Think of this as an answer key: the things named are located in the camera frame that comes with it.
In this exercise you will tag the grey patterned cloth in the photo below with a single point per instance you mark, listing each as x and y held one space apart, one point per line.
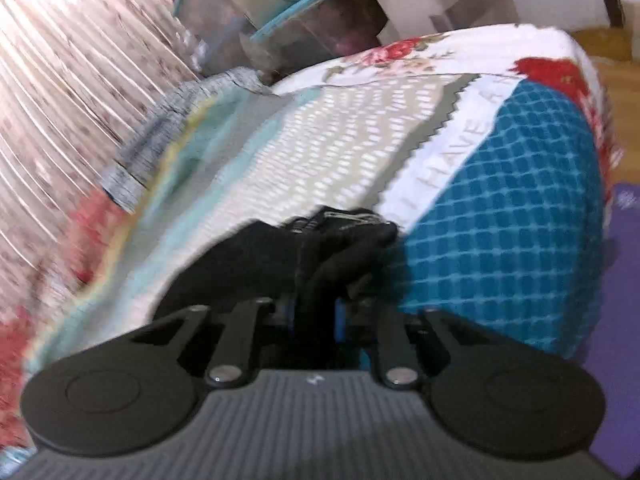
150 130

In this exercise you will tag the purple mat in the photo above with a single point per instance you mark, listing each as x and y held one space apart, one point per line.
620 310

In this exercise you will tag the beige floral curtain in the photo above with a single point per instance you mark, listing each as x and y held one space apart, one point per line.
75 85

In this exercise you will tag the clear bin with teal rim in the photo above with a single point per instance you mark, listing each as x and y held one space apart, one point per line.
280 10

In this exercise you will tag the black pants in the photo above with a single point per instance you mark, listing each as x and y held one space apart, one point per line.
240 255

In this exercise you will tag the white floral bedsheet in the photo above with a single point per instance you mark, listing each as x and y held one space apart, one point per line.
450 50

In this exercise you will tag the teal beige patterned blanket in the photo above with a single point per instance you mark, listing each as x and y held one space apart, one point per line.
325 160

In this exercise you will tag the floral striped cloth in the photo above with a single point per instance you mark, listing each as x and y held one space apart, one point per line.
70 230

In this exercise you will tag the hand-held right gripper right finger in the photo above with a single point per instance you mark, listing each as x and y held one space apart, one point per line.
340 317

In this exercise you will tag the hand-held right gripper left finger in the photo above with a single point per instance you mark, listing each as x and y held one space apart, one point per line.
287 316

